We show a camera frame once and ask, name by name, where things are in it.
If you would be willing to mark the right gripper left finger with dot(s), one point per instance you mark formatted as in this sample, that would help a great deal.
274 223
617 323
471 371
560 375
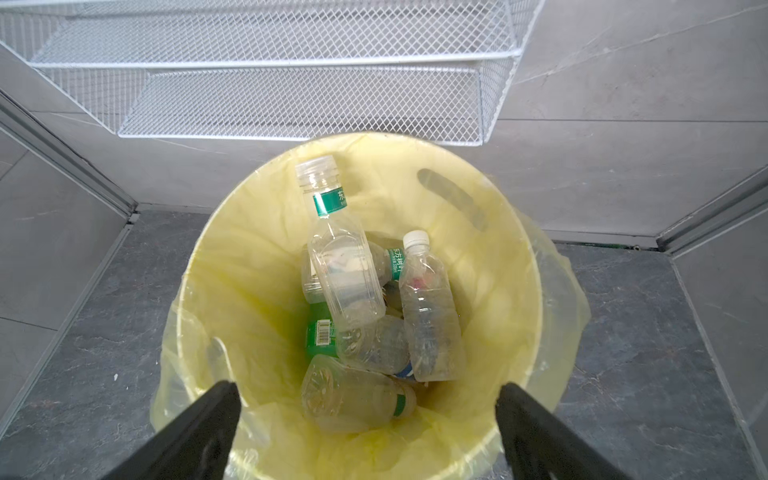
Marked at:
195 445

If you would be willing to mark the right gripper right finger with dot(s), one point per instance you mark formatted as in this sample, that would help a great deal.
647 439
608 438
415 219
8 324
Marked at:
539 446

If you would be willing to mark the clear tall bottle white cap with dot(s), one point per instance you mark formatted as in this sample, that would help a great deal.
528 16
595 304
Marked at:
345 400

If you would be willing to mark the blue label bottle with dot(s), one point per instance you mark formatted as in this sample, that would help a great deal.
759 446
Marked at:
379 346

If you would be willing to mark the white bin with yellow bag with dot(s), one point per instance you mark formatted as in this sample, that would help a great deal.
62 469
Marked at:
240 314

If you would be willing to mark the clear bottle green label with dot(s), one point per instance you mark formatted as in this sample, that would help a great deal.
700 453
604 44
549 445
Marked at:
431 319

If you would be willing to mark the white wire mesh basket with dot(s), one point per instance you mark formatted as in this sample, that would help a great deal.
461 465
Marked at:
278 70

